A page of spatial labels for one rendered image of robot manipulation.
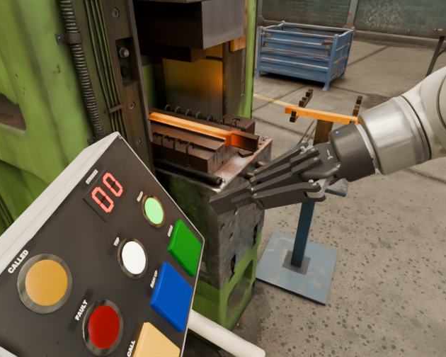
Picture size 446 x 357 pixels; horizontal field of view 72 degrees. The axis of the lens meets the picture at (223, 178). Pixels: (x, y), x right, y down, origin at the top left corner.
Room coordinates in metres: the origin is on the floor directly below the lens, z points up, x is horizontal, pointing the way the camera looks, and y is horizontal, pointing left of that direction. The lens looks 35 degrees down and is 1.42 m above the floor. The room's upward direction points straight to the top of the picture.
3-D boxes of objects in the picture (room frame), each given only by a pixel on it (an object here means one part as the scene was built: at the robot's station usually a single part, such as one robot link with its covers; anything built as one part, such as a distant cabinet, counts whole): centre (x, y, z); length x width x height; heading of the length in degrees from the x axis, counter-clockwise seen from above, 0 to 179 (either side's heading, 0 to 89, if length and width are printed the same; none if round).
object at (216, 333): (0.48, 0.09, 0.62); 0.44 x 0.05 x 0.05; 60
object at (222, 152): (0.93, 0.17, 0.96); 0.42 x 0.20 x 0.09; 60
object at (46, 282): (0.19, 0.18, 1.16); 0.05 x 0.03 x 0.04; 150
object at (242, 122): (1.01, -0.04, 0.95); 0.12 x 0.08 x 0.06; 60
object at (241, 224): (0.98, 0.16, 0.69); 0.56 x 0.38 x 0.45; 60
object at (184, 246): (0.38, 0.07, 1.01); 0.07 x 0.05 x 0.07; 175
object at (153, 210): (0.39, 0.12, 1.09); 0.05 x 0.03 x 0.04; 150
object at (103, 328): (0.19, 0.13, 1.09); 0.05 x 0.03 x 0.04; 150
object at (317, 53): (4.90, -1.21, 0.36); 1.20 x 0.80 x 0.72; 54
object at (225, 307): (0.98, 0.16, 0.23); 0.55 x 0.37 x 0.47; 60
